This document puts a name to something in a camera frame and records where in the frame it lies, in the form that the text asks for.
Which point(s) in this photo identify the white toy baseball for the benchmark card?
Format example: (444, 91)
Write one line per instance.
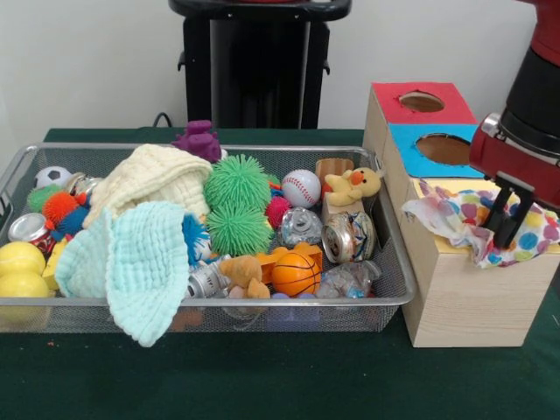
(302, 188)

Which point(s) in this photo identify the orange toy basketball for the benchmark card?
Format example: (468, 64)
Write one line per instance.
(295, 273)

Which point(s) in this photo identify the mint waffle cloth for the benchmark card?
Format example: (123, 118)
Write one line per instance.
(140, 267)

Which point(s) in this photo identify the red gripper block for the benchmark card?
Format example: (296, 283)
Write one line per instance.
(507, 166)

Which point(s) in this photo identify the cream waffle cloth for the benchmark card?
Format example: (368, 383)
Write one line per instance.
(144, 184)

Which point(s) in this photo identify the yellow tennis ball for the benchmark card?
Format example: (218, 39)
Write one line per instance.
(19, 260)

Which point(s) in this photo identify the smooth yellow ball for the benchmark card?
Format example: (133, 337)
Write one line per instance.
(22, 286)

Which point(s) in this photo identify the white cloth round dots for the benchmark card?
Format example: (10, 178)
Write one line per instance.
(455, 214)

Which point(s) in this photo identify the open tin can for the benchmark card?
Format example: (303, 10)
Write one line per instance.
(350, 238)

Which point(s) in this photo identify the wooden box three holes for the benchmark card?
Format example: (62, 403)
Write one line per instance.
(477, 297)

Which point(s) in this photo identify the dark green table cloth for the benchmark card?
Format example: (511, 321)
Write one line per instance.
(262, 385)

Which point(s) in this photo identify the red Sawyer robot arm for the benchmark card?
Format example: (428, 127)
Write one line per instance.
(538, 87)

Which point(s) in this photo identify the yellow plush duck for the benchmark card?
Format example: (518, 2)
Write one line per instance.
(354, 184)

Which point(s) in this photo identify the shallow clear mesh bin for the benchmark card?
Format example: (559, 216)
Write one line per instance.
(385, 315)

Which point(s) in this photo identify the green spiky rubber ball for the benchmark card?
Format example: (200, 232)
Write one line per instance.
(238, 184)

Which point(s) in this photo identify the purple rubber toy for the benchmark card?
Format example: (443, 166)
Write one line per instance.
(201, 140)

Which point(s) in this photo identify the small soccer ball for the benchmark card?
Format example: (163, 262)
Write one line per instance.
(52, 176)

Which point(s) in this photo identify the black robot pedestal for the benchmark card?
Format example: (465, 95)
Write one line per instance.
(262, 65)

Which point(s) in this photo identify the small red soda can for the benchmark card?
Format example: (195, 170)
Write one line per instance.
(26, 227)

